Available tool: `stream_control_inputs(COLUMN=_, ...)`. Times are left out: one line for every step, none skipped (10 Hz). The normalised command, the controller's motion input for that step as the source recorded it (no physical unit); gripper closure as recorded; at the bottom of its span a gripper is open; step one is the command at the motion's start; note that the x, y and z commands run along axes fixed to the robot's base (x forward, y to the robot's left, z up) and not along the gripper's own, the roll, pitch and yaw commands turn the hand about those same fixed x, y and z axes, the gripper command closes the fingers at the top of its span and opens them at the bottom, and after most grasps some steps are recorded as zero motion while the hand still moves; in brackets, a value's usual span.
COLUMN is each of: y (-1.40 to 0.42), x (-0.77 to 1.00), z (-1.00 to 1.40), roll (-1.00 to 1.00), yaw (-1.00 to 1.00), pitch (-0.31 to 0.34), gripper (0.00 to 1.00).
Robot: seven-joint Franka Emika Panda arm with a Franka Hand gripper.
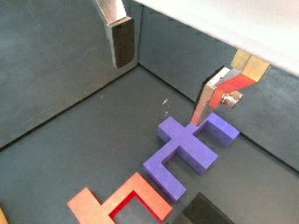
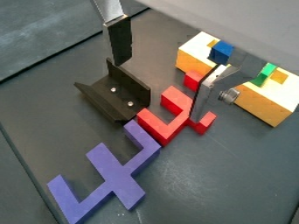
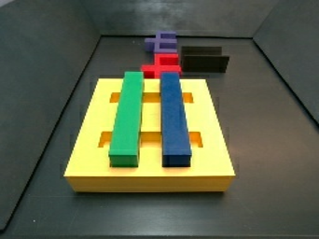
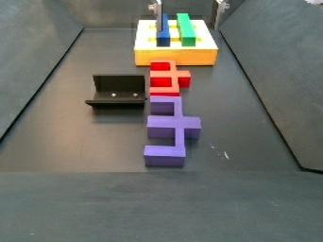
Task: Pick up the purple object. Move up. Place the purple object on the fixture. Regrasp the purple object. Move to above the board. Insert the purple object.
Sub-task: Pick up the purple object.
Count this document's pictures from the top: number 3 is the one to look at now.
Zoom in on purple interlocking block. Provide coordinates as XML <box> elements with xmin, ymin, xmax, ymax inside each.
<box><xmin>144</xmin><ymin>31</ymin><xmax>177</xmax><ymax>53</ymax></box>

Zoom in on black angle fixture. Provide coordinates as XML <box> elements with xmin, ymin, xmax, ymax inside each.
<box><xmin>180</xmin><ymin>46</ymin><xmax>229</xmax><ymax>73</ymax></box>

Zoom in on yellow slotted board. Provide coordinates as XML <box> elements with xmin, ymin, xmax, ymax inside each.
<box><xmin>65</xmin><ymin>78</ymin><xmax>235</xmax><ymax>192</ymax></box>

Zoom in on blue long bar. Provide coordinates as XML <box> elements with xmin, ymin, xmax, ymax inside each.
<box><xmin>160</xmin><ymin>73</ymin><xmax>192</xmax><ymax>167</ymax></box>

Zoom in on green long bar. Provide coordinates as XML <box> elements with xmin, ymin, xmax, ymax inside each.
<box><xmin>108</xmin><ymin>72</ymin><xmax>143</xmax><ymax>167</ymax></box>

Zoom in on red interlocking block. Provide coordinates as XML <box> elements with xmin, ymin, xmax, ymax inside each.
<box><xmin>140</xmin><ymin>53</ymin><xmax>181</xmax><ymax>78</ymax></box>

